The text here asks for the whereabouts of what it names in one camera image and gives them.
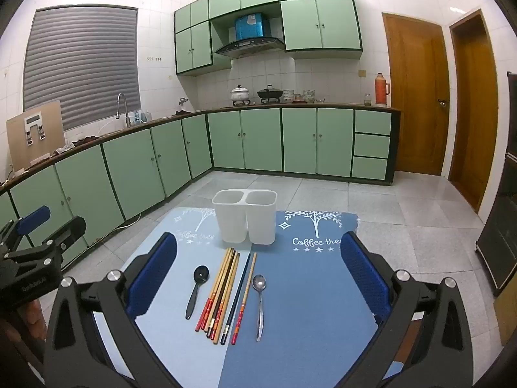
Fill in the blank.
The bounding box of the green lower cabinet unit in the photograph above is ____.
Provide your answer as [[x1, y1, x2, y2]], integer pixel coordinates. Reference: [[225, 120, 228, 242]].
[[0, 107, 402, 292]]

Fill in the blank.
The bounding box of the black glass-front cabinet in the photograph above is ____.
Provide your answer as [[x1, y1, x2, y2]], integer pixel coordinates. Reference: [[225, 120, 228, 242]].
[[476, 72, 517, 296]]

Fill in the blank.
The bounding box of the wooden chopstick with red end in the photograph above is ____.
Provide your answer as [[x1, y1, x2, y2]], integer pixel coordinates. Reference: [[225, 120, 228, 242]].
[[201, 248, 235, 332], [213, 253, 240, 344], [231, 253, 257, 345], [195, 248, 232, 331]]

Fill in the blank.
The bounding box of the white floor cable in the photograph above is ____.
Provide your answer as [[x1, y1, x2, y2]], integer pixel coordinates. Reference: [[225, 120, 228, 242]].
[[87, 210, 142, 247]]

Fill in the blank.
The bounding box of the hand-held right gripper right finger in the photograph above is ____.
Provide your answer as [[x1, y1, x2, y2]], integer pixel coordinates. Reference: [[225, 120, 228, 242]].
[[341, 232, 475, 388]]

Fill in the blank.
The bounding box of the orange thermos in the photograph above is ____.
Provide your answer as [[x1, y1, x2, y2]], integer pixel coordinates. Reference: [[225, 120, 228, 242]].
[[375, 73, 390, 106]]

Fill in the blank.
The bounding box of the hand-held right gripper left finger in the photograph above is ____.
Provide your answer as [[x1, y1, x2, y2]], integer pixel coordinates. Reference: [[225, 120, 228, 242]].
[[42, 232, 180, 388]]

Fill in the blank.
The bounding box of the black plastic spoon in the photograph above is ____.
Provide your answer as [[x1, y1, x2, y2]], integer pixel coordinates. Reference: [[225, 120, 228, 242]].
[[185, 265, 210, 320]]

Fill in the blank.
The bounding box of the grey window blind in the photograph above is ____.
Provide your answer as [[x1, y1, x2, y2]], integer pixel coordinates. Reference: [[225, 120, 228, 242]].
[[23, 5, 142, 132]]

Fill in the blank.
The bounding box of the cardboard box with scale picture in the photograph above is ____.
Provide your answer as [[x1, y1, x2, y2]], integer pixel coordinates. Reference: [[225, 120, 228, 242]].
[[6, 100, 65, 170]]

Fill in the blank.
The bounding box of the black chopstick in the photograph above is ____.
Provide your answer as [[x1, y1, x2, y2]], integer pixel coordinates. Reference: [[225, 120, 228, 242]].
[[221, 253, 251, 339]]

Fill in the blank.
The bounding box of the green cabinet unit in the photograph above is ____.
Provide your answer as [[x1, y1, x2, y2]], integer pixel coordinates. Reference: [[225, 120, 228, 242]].
[[0, 107, 402, 292], [174, 0, 363, 77]]

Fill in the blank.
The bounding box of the metal sink faucet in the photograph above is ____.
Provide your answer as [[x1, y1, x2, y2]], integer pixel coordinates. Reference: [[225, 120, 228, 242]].
[[116, 93, 131, 127]]

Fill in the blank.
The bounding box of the green upper cabinet unit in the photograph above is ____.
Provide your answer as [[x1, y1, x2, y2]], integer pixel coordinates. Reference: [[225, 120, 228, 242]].
[[174, 0, 363, 77]]

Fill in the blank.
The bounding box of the tan cardboard box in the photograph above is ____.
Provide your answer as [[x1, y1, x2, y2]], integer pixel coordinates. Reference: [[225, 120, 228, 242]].
[[495, 285, 517, 345]]

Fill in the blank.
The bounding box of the black range hood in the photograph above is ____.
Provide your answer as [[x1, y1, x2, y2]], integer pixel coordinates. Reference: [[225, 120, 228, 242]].
[[214, 37, 284, 58]]

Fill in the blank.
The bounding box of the wooden door with handle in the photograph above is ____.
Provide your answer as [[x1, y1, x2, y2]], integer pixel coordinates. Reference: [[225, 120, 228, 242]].
[[382, 12, 450, 176]]

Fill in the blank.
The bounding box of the white two-compartment utensil holder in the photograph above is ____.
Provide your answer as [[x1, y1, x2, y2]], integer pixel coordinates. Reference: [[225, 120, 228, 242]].
[[212, 189, 278, 246]]

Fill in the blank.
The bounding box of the metal spoon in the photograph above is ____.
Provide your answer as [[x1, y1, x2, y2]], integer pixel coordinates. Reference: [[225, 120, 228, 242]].
[[251, 274, 267, 342]]

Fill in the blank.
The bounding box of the green drawer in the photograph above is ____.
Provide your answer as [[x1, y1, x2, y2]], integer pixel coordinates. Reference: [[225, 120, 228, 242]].
[[354, 109, 392, 136], [353, 133, 391, 158], [351, 156, 389, 179]]

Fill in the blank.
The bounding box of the dark brown chopstick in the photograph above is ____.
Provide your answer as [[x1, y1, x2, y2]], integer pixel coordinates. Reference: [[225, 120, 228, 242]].
[[207, 251, 237, 338]]

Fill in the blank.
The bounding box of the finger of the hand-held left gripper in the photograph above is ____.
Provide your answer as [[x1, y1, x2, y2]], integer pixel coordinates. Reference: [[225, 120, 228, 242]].
[[0, 206, 51, 251], [40, 216, 87, 269]]

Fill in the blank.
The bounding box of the plain wooden door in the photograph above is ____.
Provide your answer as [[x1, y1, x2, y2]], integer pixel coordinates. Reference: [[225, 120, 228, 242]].
[[449, 8, 499, 214]]

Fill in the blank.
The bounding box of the black wok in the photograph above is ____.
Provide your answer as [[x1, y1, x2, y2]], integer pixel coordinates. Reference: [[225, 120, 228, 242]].
[[257, 85, 283, 103]]

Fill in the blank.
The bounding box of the blue two-tone printed mat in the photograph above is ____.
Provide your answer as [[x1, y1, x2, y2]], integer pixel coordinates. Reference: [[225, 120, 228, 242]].
[[93, 207, 405, 388]]

